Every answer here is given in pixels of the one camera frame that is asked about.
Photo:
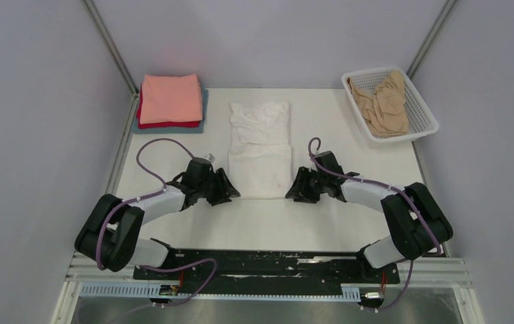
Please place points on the white plastic basket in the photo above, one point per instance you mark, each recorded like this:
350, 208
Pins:
421, 120

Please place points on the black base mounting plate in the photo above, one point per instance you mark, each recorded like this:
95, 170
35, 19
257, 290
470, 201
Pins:
275, 273

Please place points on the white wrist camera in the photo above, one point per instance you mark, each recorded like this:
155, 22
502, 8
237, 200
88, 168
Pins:
210, 158
313, 162

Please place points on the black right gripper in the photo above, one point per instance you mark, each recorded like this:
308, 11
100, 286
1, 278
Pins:
299, 192

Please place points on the folded peach t shirt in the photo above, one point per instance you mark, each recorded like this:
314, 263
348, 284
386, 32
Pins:
174, 99

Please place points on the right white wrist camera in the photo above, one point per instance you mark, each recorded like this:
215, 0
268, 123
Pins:
313, 162

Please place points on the folded red t shirt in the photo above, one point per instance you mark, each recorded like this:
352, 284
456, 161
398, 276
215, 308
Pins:
164, 124

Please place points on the white t shirt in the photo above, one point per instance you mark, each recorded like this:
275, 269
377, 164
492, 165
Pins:
260, 154

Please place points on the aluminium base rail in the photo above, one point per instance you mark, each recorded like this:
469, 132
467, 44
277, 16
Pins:
431, 272

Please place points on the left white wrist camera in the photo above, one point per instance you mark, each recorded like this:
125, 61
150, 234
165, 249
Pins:
210, 158

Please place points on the beige crumpled t shirt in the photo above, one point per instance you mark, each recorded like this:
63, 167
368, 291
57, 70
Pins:
383, 110

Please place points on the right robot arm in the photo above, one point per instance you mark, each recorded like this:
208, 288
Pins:
416, 223

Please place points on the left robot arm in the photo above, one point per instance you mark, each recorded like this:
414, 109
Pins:
110, 235

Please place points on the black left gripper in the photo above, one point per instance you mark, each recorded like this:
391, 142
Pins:
226, 190

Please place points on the folded blue t shirt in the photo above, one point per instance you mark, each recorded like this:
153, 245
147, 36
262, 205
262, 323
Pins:
136, 129

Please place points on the left aluminium frame post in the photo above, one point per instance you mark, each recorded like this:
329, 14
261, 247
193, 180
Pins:
101, 28

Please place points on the right aluminium frame post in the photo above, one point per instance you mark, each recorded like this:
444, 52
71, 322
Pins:
435, 29

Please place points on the aluminium frame post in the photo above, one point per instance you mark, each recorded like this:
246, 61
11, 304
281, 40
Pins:
101, 28
435, 29

